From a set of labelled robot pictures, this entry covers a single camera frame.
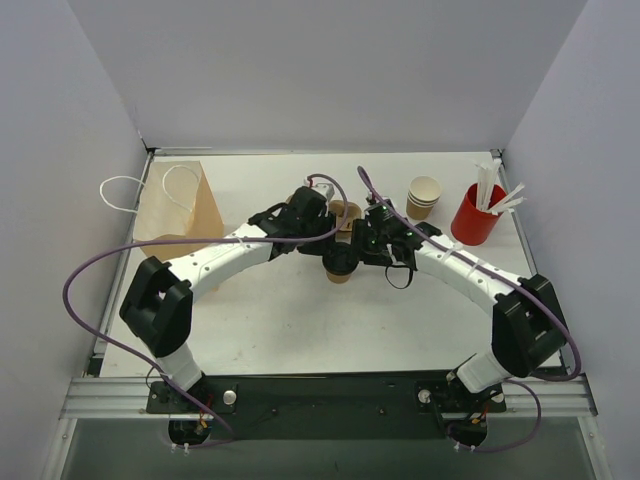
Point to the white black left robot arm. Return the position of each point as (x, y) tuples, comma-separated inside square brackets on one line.
[(158, 305)]

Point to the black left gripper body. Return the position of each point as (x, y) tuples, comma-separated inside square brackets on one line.
[(324, 231)]

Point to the brown paper takeout bag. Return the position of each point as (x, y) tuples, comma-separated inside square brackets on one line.
[(176, 202)]

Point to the pulp cup carrier tray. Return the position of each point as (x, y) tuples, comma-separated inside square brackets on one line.
[(345, 215)]

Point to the kraft paper coffee cup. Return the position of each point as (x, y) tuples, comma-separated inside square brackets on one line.
[(338, 278)]

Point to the stacked kraft paper cups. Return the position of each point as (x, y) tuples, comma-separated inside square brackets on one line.
[(423, 194)]

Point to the white wrapped straws bundle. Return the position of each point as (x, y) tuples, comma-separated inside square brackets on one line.
[(487, 176)]

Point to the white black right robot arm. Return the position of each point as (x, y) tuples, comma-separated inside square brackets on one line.
[(527, 327)]

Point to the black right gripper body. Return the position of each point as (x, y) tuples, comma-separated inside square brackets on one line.
[(361, 240)]

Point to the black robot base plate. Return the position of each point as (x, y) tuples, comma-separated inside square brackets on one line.
[(401, 405)]

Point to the red cylindrical straw holder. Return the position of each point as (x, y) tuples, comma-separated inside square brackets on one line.
[(470, 225)]

